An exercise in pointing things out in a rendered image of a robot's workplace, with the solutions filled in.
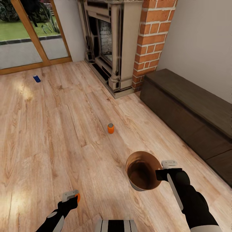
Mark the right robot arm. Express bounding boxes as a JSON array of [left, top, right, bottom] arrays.
[[155, 160, 223, 232]]

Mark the can of soda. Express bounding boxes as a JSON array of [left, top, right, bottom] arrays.
[[69, 193, 80, 203], [108, 123, 114, 134], [33, 75, 40, 83]]

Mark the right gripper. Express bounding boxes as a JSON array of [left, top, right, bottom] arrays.
[[155, 169, 168, 182]]

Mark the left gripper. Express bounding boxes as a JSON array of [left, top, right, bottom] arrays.
[[58, 197, 78, 213]]

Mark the trash can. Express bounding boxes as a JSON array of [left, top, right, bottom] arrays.
[[125, 151, 162, 191]]

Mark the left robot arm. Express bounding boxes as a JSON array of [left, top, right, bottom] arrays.
[[36, 189, 79, 232]]

